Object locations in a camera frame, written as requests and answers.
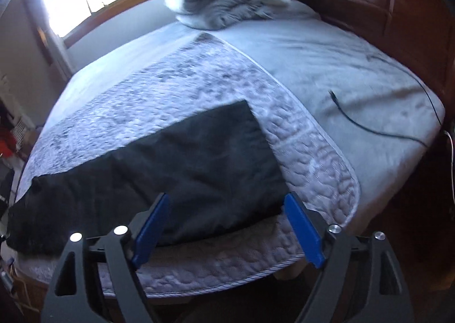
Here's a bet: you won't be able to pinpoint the grey quilted floral blanket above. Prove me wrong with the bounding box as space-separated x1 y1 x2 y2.
14 32 362 300

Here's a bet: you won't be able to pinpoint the red garment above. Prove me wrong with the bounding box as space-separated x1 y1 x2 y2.
0 131 18 155

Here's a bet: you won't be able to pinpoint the black cable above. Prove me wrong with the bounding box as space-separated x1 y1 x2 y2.
329 53 445 147

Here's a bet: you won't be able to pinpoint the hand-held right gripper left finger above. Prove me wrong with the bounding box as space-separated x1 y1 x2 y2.
41 192 170 323

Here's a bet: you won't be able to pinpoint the white cable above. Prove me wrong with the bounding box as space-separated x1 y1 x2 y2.
442 129 455 206

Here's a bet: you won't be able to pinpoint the black pants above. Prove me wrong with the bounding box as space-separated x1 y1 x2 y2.
6 100 288 256

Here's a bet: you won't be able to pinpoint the white curtain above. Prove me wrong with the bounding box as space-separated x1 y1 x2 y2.
36 26 73 82

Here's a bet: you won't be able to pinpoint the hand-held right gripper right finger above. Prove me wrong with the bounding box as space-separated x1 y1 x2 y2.
284 193 415 323

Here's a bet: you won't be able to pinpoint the bed with light blue sheet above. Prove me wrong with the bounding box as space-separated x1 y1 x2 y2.
11 6 446 309

